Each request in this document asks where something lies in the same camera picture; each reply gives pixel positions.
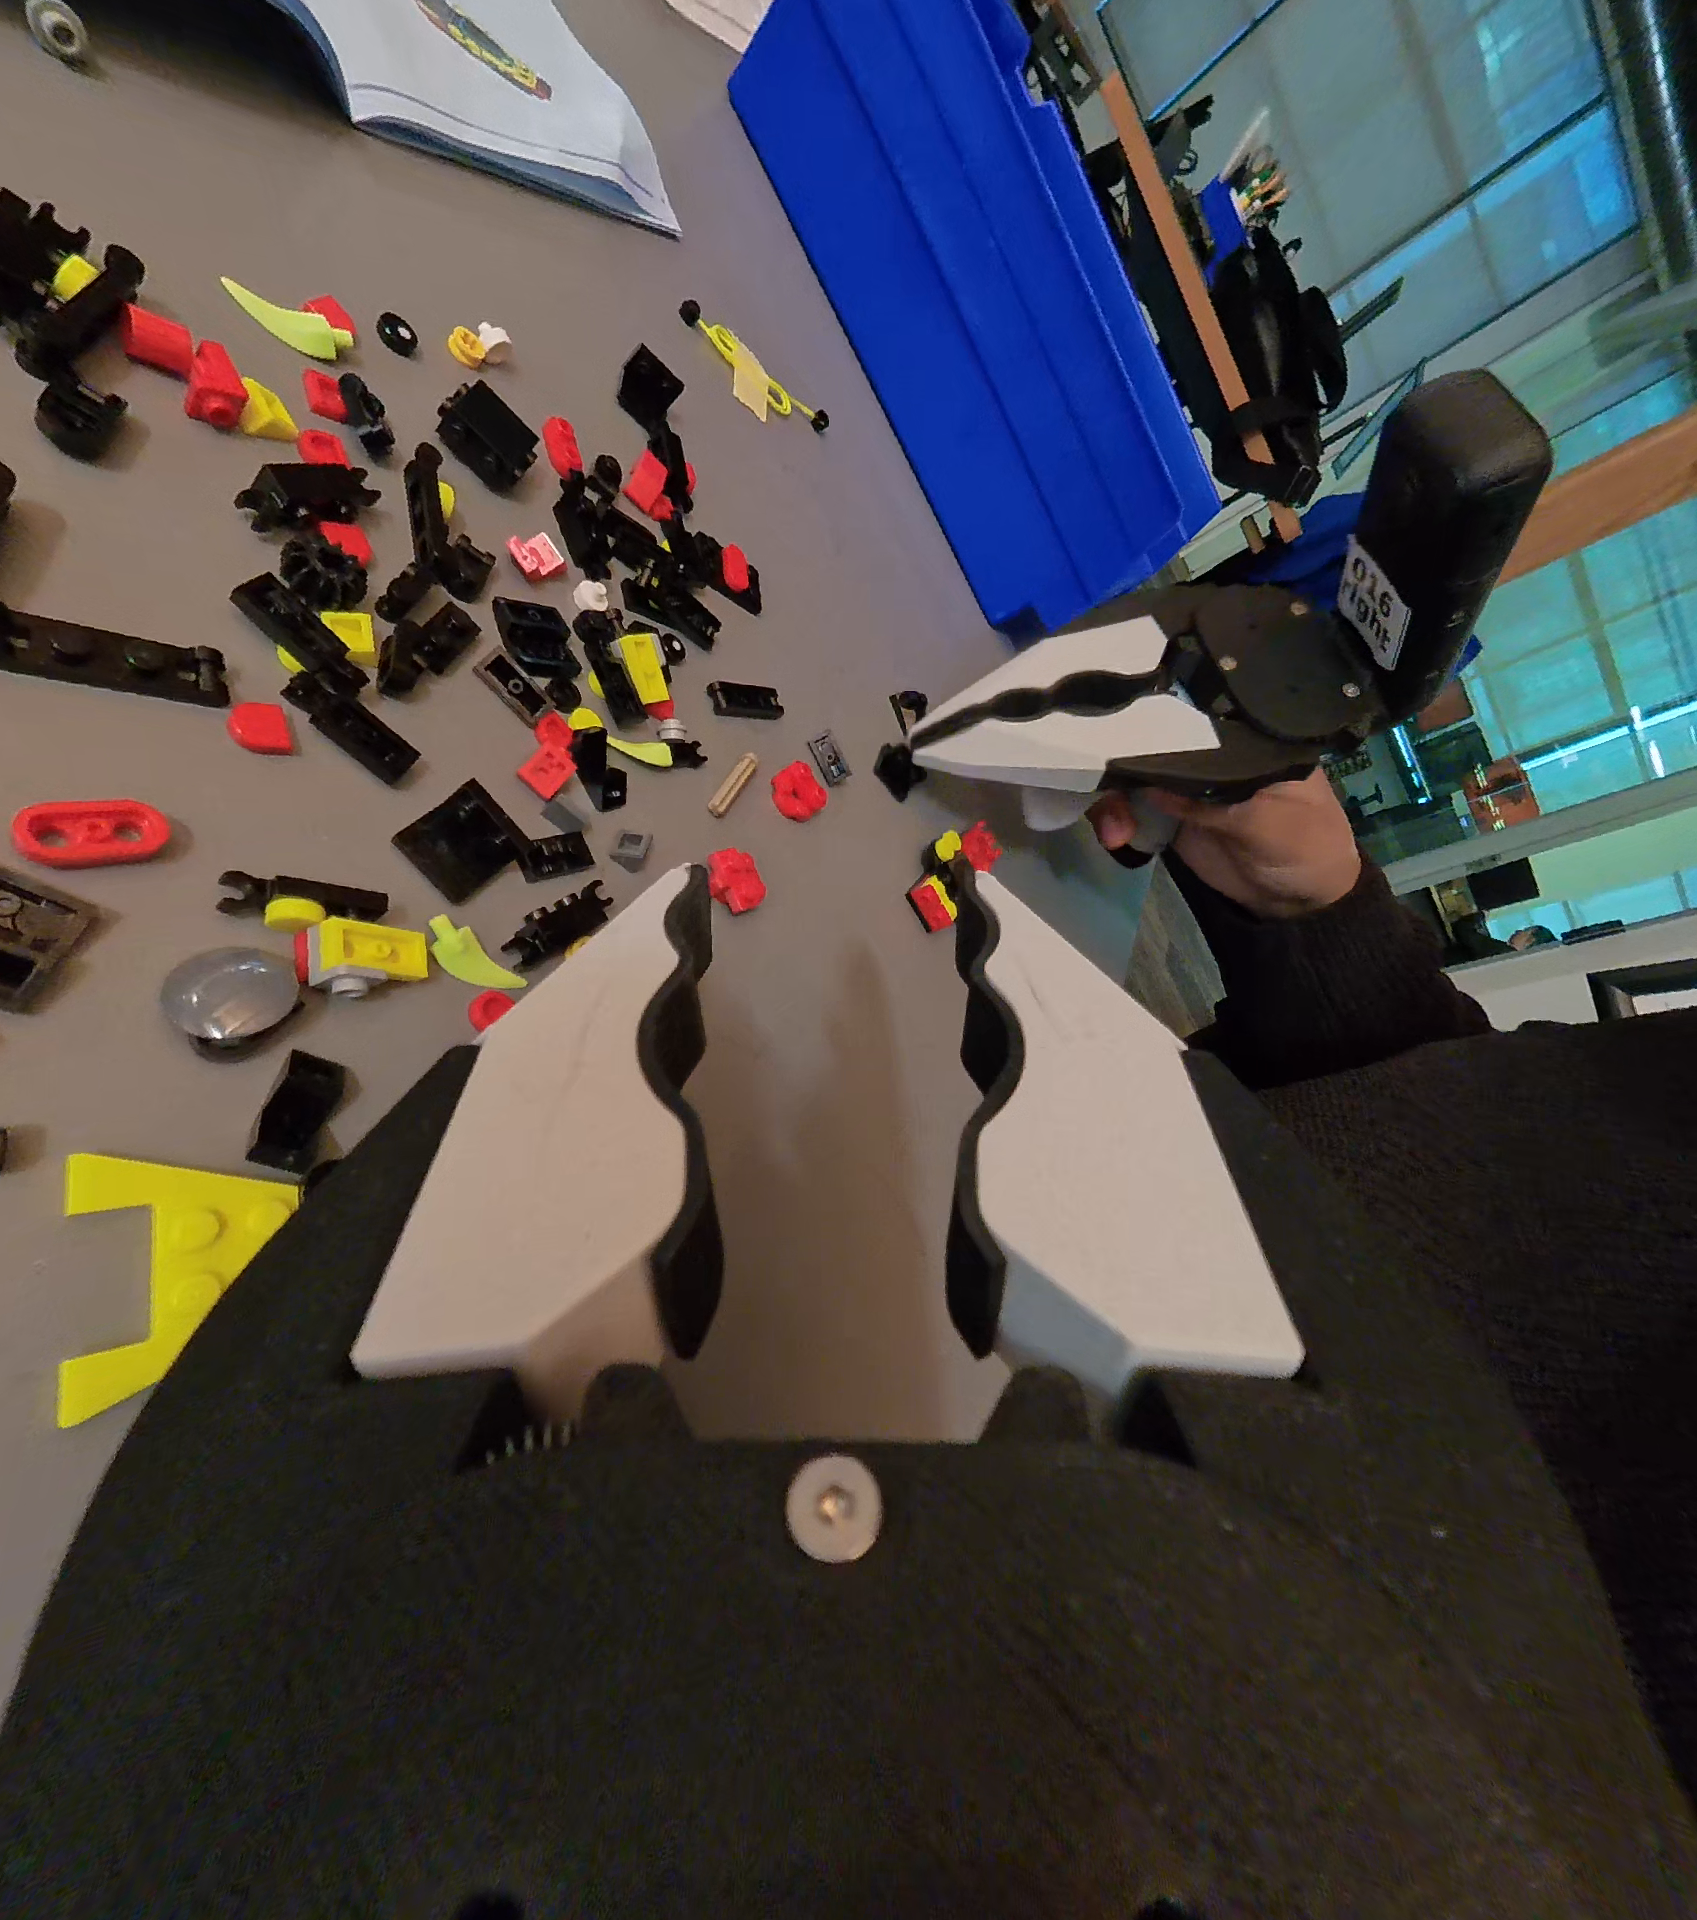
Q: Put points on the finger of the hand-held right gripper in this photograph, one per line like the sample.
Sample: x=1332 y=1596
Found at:
x=1074 y=659
x=1074 y=747

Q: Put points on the pile of lego pieces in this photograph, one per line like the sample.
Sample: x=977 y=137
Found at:
x=459 y=839

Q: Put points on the black backpack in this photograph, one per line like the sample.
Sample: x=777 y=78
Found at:
x=1275 y=360

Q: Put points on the black bracket brick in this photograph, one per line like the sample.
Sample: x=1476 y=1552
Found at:
x=651 y=387

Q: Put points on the person's right forearm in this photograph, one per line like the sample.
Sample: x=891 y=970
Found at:
x=1328 y=975

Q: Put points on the lego instruction booklet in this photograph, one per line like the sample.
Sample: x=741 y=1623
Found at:
x=520 y=107

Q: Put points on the small black clip piece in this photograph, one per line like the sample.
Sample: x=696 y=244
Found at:
x=896 y=770

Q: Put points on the person's dark knit sweater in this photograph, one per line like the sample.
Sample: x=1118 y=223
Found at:
x=1613 y=1425

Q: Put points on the wooden beam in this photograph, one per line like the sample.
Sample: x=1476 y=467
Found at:
x=1657 y=466

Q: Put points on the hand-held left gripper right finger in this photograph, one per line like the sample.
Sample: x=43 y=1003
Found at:
x=1133 y=1199

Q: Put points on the partly built lego model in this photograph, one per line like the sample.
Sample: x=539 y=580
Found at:
x=953 y=877

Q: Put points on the wooden board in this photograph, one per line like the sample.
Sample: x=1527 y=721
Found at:
x=1192 y=300

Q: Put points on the tan rod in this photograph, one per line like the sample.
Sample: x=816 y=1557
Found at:
x=732 y=781

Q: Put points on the small grey round stud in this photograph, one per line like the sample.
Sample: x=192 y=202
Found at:
x=57 y=24

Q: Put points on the red chunky round brick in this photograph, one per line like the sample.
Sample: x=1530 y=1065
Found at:
x=735 y=879

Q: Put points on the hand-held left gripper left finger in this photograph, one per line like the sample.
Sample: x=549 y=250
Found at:
x=535 y=1199

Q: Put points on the person's right hand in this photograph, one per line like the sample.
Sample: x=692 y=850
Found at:
x=1269 y=848

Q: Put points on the blue storage bin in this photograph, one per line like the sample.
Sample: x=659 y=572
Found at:
x=970 y=300

